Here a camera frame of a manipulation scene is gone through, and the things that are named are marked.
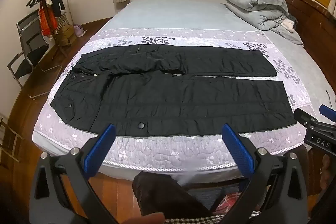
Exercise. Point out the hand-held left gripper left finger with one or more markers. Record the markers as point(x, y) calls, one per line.
point(101, 145)

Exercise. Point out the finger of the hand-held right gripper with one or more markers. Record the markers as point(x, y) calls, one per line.
point(327, 110)
point(304, 116)

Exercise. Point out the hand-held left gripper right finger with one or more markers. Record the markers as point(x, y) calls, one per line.
point(237, 146)

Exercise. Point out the black pants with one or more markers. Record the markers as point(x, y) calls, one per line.
point(168, 98)

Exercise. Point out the person's right hand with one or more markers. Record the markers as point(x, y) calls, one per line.
point(326, 170)

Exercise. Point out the red floral cloth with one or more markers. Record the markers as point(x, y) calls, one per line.
point(229, 203)

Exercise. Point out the purple floral quilted bed cover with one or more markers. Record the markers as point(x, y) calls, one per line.
point(168, 150)

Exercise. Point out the person's leg in dark trousers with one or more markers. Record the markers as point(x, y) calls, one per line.
point(162, 195)

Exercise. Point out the checkered cloth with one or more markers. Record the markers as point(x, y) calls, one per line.
point(199, 220)

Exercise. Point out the wooden headboard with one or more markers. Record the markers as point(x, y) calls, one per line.
point(312, 24)

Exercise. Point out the wooden chair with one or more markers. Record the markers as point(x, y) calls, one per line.
point(10, 138)

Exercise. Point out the white cloth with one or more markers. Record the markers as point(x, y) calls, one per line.
point(288, 24)

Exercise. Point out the pink plastic basin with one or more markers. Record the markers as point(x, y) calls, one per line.
point(78, 30)

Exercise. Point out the grey folded duvet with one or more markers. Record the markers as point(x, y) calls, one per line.
point(252, 1)

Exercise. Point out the red hanging garment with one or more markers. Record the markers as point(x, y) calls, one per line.
point(47, 20)

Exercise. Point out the bed with grey sheet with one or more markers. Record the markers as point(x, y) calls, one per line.
point(168, 14)

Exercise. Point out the black metal frame chair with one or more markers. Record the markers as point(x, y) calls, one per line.
point(34, 53)

